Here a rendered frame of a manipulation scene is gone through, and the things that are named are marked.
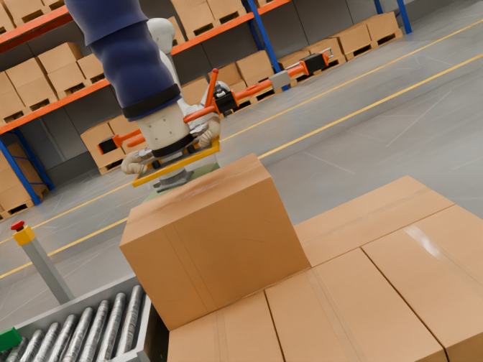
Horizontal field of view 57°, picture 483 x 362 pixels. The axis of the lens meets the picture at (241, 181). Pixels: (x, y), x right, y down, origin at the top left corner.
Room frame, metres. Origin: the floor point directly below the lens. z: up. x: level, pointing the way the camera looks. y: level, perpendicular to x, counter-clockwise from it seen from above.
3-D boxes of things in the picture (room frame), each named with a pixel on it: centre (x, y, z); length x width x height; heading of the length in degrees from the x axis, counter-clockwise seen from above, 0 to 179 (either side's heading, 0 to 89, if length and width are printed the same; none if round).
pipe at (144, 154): (1.67, 0.18, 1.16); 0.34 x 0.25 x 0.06; 85
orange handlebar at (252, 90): (1.78, -0.03, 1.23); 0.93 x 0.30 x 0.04; 85
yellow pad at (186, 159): (1.58, 0.19, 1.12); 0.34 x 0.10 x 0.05; 85
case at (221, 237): (1.69, 0.20, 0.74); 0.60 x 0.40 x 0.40; 90
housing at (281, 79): (1.63, -0.28, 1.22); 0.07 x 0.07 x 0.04; 85
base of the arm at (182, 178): (2.38, 0.35, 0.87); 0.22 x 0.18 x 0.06; 73
